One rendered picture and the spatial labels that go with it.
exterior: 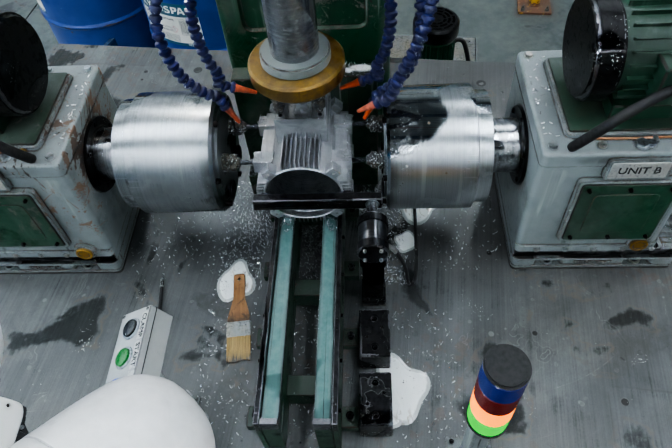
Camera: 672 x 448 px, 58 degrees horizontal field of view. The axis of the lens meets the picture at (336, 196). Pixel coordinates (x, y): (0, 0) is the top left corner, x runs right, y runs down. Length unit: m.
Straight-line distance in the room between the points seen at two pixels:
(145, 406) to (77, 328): 1.01
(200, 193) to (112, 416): 0.81
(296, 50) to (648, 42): 0.57
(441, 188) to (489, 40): 2.16
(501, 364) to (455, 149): 0.46
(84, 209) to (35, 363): 0.34
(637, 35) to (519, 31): 2.28
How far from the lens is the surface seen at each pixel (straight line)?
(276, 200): 1.19
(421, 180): 1.14
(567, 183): 1.18
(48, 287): 1.52
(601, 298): 1.39
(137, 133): 1.21
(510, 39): 3.29
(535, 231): 1.29
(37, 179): 1.26
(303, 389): 1.19
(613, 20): 1.07
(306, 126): 1.18
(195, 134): 1.17
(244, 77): 1.28
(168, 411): 0.43
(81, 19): 3.14
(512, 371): 0.81
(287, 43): 1.07
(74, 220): 1.34
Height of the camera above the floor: 1.95
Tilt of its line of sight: 51 degrees down
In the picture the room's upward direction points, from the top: 5 degrees counter-clockwise
